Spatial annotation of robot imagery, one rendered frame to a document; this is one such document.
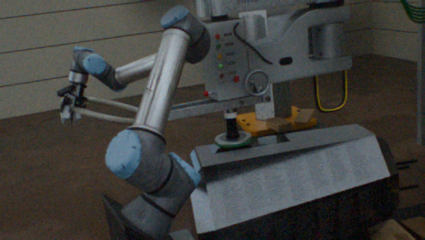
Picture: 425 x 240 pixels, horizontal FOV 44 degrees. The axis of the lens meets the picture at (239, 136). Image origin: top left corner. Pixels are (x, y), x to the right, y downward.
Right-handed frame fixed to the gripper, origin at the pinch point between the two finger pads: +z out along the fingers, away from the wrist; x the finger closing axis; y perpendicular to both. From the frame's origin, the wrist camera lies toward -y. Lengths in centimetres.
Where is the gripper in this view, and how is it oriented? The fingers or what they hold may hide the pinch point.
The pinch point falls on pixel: (67, 121)
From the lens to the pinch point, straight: 268.4
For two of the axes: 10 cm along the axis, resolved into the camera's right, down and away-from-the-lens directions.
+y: 7.7, 2.9, -5.7
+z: -2.4, 9.6, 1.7
